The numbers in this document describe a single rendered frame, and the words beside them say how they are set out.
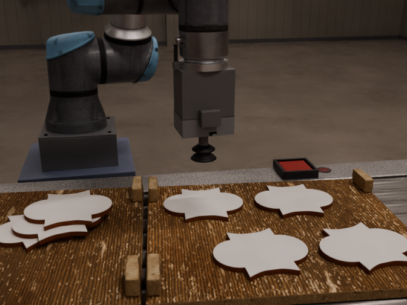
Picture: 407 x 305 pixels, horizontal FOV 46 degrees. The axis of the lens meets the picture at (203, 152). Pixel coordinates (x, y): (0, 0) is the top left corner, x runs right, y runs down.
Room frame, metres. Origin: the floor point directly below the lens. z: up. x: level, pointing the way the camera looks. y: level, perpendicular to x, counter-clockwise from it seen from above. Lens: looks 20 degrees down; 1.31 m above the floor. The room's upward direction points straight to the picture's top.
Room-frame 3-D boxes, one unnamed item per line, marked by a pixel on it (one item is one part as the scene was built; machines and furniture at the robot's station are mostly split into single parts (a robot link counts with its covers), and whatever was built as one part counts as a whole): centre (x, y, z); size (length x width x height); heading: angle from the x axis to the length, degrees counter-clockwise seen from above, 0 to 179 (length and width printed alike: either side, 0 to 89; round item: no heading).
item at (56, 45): (1.18, 0.32, 1.12); 0.13 x 0.12 x 0.14; 112
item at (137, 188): (0.79, 0.12, 0.95); 0.06 x 0.02 x 0.03; 6
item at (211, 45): (0.74, 0.00, 1.21); 0.08 x 0.08 x 0.05
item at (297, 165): (0.95, -0.20, 0.92); 0.06 x 0.06 x 0.01; 9
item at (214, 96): (0.73, 0.00, 1.13); 0.10 x 0.09 x 0.16; 15
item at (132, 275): (0.52, 0.09, 0.95); 0.06 x 0.02 x 0.03; 6
